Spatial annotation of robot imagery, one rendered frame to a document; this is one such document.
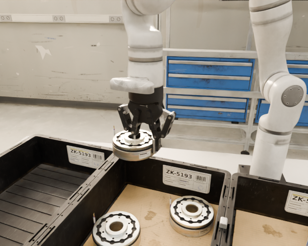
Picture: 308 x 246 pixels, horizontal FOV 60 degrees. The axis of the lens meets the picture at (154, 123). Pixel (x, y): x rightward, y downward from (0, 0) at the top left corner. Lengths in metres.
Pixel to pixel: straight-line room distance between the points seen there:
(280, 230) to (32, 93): 3.64
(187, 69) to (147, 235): 1.84
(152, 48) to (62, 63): 3.14
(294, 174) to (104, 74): 2.70
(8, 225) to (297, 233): 0.66
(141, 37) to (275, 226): 0.52
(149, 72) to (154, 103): 0.07
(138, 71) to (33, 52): 3.31
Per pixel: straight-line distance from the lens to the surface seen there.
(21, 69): 3.96
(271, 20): 0.71
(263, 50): 0.76
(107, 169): 0.70
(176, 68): 2.34
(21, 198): 0.82
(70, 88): 3.68
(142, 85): 0.49
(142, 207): 0.71
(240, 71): 2.35
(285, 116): 0.79
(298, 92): 0.78
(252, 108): 2.45
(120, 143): 0.61
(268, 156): 0.84
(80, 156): 0.82
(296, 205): 0.72
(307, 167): 1.24
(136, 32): 0.53
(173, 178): 0.72
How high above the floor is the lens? 1.31
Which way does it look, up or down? 25 degrees down
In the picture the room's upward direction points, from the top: straight up
